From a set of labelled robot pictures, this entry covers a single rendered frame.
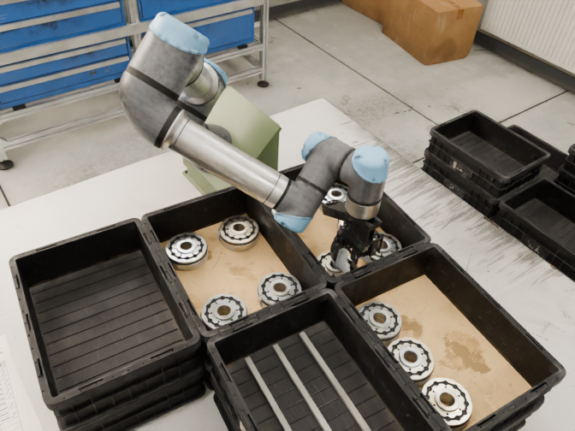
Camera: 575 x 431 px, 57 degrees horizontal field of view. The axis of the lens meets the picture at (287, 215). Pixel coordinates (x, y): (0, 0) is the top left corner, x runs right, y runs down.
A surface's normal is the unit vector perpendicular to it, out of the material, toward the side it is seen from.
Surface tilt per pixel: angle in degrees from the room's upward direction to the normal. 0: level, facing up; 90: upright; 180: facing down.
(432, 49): 90
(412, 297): 0
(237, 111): 44
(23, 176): 0
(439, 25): 90
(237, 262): 0
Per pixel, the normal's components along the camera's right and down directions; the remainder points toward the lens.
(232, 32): 0.58, 0.59
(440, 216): 0.05, -0.73
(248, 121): -0.51, -0.25
